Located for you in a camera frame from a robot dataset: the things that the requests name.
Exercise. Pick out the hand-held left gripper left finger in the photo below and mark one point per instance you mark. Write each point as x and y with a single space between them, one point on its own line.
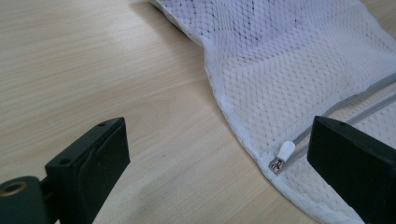
93 161

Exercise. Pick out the white mesh laundry bag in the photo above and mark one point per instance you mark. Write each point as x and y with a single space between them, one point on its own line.
280 77

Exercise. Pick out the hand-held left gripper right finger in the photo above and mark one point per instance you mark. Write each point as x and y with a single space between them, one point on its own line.
358 168

